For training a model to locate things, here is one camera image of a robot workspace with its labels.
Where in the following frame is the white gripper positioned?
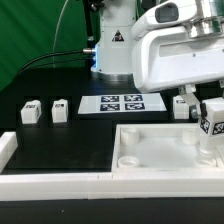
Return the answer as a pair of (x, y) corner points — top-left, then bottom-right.
(132, 29), (224, 119)

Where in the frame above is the white square tabletop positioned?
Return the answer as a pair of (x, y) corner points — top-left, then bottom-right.
(112, 123), (224, 173)

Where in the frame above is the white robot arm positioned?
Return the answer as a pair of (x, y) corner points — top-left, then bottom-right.
(91, 0), (224, 117)

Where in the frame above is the white marker sheet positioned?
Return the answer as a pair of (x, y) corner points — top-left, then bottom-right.
(78, 93), (166, 114)

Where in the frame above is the green backdrop curtain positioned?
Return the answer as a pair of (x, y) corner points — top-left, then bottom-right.
(0, 0), (224, 91)

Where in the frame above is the white U-shaped fence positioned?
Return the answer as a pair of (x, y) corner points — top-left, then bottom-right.
(0, 132), (224, 201)

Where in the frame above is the black cable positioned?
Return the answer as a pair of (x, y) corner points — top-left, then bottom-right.
(16, 48), (95, 76)

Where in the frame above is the grey cable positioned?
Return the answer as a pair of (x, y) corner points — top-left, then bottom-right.
(52, 0), (71, 68)

